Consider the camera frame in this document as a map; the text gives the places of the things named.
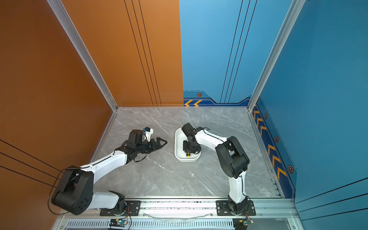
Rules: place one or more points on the green circuit board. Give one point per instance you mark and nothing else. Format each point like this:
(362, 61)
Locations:
(118, 224)
(242, 224)

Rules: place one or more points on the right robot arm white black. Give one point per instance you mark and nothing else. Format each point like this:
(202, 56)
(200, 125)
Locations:
(232, 158)

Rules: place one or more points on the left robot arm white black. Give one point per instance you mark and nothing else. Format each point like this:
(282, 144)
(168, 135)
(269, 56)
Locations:
(75, 191)

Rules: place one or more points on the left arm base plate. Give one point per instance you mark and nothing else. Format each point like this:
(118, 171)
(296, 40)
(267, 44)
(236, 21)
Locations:
(126, 208)

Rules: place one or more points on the left green circuit board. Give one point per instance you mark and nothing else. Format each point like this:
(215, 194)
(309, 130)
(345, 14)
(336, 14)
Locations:
(118, 224)

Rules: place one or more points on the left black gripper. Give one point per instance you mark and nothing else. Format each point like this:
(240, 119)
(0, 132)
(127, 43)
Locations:
(157, 143)

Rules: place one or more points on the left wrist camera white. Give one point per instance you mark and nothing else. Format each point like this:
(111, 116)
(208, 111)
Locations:
(147, 133)

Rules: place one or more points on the right green circuit board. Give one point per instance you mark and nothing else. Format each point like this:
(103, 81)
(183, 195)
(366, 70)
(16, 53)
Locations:
(242, 224)

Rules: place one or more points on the white oval bin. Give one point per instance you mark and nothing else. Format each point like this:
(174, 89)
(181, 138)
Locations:
(180, 154)

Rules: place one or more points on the aluminium front rail frame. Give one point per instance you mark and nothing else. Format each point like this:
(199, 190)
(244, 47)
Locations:
(189, 213)

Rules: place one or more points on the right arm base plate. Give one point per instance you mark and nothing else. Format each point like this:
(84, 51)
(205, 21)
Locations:
(229, 208)

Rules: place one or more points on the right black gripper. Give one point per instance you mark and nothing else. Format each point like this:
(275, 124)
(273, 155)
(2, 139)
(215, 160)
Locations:
(185, 149)

